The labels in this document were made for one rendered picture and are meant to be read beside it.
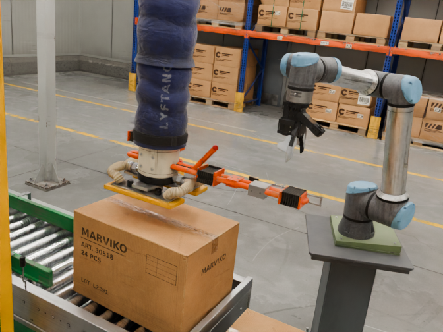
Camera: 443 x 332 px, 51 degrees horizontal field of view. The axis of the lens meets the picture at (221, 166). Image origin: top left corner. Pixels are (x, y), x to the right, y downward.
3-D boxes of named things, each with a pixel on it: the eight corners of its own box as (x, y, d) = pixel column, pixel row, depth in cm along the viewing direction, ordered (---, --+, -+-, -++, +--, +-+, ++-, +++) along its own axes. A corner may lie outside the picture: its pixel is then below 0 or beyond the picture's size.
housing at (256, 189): (246, 195, 177) (248, 184, 175) (254, 190, 182) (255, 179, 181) (263, 199, 174) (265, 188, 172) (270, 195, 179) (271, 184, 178)
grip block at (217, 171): (194, 182, 185) (195, 168, 183) (206, 176, 193) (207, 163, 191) (212, 187, 181) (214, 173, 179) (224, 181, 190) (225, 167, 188)
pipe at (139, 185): (106, 179, 196) (107, 166, 194) (143, 166, 217) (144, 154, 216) (174, 200, 182) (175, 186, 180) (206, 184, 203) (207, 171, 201)
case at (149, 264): (72, 290, 212) (73, 209, 200) (132, 257, 245) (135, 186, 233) (180, 346, 184) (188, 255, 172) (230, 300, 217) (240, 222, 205)
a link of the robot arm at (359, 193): (354, 206, 254) (358, 176, 249) (382, 217, 242) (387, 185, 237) (337, 213, 245) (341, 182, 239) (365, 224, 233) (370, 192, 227)
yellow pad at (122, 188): (103, 188, 195) (103, 177, 194) (118, 182, 204) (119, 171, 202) (171, 210, 181) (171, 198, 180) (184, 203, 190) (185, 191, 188)
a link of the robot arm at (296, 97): (316, 90, 163) (308, 92, 155) (314, 104, 165) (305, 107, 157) (293, 86, 167) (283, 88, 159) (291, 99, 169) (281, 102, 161)
